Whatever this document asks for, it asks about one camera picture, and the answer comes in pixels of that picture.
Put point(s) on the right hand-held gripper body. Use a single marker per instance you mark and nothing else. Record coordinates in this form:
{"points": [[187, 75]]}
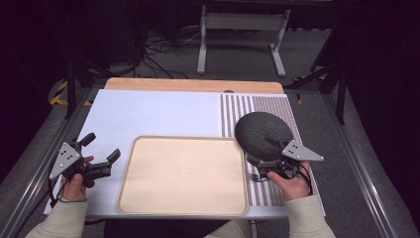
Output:
{"points": [[298, 152]]}

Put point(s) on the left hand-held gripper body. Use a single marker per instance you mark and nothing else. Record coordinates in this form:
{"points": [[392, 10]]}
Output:
{"points": [[67, 158]]}

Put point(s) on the person's left hand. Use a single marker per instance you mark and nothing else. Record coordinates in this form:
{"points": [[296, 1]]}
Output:
{"points": [[76, 187]]}

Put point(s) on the person's right hand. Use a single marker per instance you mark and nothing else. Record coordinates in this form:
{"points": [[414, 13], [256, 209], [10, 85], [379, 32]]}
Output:
{"points": [[290, 185]]}

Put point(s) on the brown striped placemat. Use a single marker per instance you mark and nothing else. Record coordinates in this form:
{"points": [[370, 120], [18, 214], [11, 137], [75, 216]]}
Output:
{"points": [[277, 109]]}

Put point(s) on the black tripod stand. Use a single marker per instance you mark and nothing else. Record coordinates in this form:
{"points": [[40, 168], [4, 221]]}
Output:
{"points": [[71, 89], [335, 76]]}

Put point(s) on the yellow black floor tape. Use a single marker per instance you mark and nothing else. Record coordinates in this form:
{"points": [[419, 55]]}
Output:
{"points": [[59, 94]]}

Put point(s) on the white table mat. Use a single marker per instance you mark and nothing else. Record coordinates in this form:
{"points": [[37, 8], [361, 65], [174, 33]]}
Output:
{"points": [[148, 112]]}

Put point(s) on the beige rectangular tray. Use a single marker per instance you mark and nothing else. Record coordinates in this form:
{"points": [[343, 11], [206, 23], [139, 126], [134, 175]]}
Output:
{"points": [[182, 176]]}

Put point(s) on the person's cream clothed body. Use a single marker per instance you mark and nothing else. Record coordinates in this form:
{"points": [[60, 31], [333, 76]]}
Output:
{"points": [[231, 229]]}

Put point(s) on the aluminium rail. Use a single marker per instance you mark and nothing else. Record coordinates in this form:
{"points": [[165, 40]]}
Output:
{"points": [[43, 165], [358, 165]]}

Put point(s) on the grey metal stand frame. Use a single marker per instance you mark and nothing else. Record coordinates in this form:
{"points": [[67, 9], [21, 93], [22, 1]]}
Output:
{"points": [[242, 23]]}

